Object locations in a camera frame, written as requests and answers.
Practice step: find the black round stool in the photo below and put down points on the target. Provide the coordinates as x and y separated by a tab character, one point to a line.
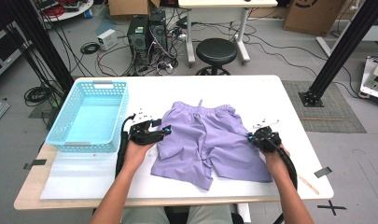
216	51

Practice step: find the person's left hand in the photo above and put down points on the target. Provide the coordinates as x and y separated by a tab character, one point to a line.
135	157

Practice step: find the large cardboard box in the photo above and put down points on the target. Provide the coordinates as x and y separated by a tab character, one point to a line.
314	17

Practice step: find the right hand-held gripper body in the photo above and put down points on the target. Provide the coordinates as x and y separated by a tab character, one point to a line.
266	140

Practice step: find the person's right hand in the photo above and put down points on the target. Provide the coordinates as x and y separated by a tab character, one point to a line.
277	161

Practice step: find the purple shorts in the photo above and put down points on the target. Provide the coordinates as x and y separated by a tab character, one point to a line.
205	146

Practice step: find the white table leg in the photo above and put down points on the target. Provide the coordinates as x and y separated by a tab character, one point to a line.
243	214

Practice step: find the white equipment base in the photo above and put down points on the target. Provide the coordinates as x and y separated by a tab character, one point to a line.
375	79

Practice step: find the black metal frame post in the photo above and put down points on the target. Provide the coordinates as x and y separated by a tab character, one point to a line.
37	40
342	46

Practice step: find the white-legged wooden desk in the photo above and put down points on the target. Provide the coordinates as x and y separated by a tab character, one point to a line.
227	3

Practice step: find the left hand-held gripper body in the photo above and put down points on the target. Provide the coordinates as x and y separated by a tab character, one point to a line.
143	133

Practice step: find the small open cardboard box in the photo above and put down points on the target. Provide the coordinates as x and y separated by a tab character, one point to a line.
127	6

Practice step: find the thin wooden stick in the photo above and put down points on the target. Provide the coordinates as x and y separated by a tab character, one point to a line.
308	184

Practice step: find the person's legs in grey trousers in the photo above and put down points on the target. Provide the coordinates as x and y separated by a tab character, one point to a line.
146	216

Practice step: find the grey metal shelf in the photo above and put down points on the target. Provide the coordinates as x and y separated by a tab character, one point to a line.
3	53

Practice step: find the black tape cross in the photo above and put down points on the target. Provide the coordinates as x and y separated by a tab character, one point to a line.
332	207

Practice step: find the small white device box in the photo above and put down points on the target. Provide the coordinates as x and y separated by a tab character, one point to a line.
107	39

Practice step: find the grey floor mat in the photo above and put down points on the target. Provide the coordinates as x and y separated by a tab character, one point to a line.
333	118

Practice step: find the black computer tower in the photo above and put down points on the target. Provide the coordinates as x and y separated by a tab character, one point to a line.
137	40

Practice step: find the open-sided computer tower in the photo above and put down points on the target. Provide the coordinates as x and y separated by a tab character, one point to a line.
158	34

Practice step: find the light blue plastic basket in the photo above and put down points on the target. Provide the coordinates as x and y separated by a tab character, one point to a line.
90	121

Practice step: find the round white table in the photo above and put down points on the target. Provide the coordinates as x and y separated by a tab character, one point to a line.
71	14

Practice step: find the black tape strip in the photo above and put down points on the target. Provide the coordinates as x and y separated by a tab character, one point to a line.
323	172
35	163

